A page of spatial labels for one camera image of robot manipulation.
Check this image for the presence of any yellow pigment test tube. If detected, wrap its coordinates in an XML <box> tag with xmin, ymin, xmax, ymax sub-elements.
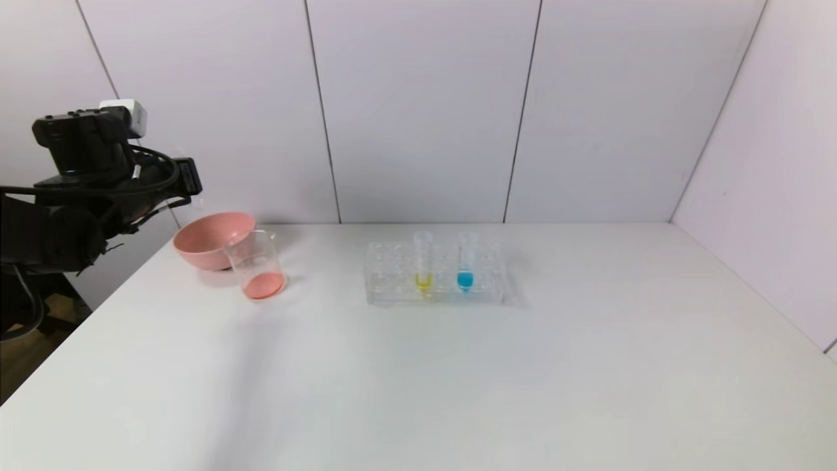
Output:
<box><xmin>413</xmin><ymin>231</ymin><xmax>436</xmax><ymax>294</ymax></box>

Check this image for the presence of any clear acrylic test tube rack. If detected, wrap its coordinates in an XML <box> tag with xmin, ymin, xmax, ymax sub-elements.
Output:
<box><xmin>364</xmin><ymin>239</ymin><xmax>508</xmax><ymax>306</ymax></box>

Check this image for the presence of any blue pigment test tube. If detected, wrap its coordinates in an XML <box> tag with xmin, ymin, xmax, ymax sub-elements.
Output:
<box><xmin>456</xmin><ymin>231</ymin><xmax>477</xmax><ymax>294</ymax></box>

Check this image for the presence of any clear glass beaker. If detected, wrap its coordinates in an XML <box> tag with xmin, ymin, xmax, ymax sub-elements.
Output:
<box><xmin>223</xmin><ymin>230</ymin><xmax>288</xmax><ymax>301</ymax></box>

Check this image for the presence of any pink plastic bowl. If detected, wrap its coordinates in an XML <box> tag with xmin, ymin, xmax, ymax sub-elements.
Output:
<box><xmin>173</xmin><ymin>211</ymin><xmax>257</xmax><ymax>271</ymax></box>

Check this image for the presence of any black chair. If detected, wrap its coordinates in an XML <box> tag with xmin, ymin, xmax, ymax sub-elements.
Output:
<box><xmin>0</xmin><ymin>267</ymin><xmax>92</xmax><ymax>342</ymax></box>

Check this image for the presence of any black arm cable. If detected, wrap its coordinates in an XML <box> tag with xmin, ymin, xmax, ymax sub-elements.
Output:
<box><xmin>129</xmin><ymin>145</ymin><xmax>182</xmax><ymax>197</ymax></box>

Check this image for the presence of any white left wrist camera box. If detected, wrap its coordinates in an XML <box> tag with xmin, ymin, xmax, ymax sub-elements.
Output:
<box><xmin>99</xmin><ymin>99</ymin><xmax>148</xmax><ymax>139</ymax></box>

